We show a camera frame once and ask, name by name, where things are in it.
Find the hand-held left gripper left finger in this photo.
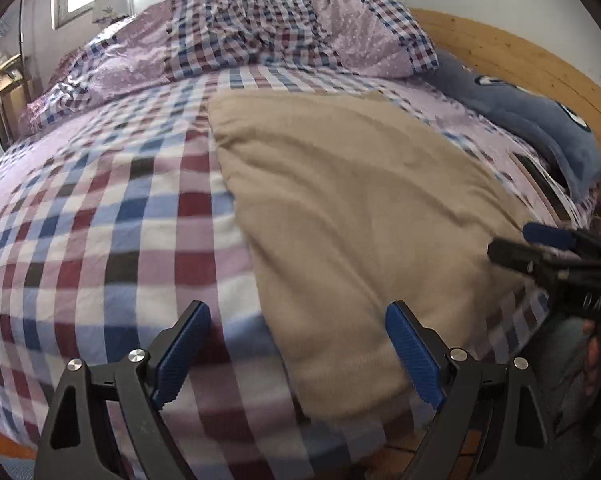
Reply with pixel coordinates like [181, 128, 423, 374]
[33, 301, 212, 480]

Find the person's right hand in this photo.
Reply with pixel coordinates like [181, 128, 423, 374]
[581, 319, 601, 388]

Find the checkered bed sheet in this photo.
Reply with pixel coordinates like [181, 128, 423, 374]
[0, 67, 601, 480]

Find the tan fleece garment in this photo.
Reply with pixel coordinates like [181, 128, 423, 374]
[207, 91, 535, 427]

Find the blue plush pillow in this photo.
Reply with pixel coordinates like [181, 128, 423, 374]
[423, 50, 601, 202]

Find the pile of cardboard boxes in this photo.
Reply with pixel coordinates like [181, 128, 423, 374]
[0, 52, 32, 142]

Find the checkered quilt with lilac lace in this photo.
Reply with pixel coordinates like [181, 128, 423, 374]
[18, 0, 441, 137]

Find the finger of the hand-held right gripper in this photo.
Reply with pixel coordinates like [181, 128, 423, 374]
[487, 237, 573, 281]
[523, 222, 601, 257]

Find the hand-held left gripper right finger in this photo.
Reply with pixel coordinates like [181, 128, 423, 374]
[385, 301, 557, 480]

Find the person's jeans leg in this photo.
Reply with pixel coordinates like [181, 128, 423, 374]
[530, 310, 601, 443]

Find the wooden headboard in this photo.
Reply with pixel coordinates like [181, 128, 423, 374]
[409, 7, 601, 172]

